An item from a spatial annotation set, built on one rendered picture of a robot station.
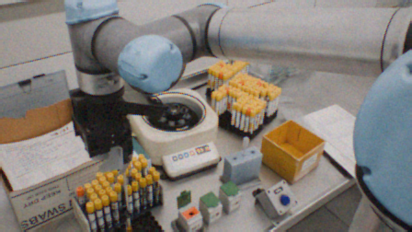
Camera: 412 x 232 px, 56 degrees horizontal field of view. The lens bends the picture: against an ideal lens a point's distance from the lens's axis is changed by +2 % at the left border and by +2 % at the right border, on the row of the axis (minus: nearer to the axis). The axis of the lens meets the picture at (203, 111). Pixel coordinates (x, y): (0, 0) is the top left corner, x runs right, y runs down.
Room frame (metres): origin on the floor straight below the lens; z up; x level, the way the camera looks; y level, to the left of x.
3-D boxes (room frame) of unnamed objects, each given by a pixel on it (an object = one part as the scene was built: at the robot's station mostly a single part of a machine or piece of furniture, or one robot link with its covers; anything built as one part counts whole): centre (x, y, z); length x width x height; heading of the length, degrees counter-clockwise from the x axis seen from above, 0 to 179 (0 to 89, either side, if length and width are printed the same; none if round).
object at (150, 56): (0.48, 0.09, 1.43); 0.11 x 0.11 x 0.08; 49
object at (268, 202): (0.69, -0.19, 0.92); 0.13 x 0.07 x 0.08; 38
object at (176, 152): (0.91, 0.08, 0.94); 0.30 x 0.24 x 0.12; 29
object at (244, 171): (0.77, -0.12, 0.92); 0.10 x 0.07 x 0.10; 120
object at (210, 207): (0.63, -0.03, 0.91); 0.05 x 0.04 x 0.07; 38
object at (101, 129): (0.53, 0.18, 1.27); 0.09 x 0.08 x 0.12; 127
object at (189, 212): (0.58, 0.02, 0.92); 0.05 x 0.04 x 0.06; 39
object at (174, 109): (0.93, 0.09, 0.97); 0.15 x 0.15 x 0.07
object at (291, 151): (0.86, -0.27, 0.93); 0.13 x 0.13 x 0.10; 43
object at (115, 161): (0.52, 0.17, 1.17); 0.06 x 0.03 x 0.09; 127
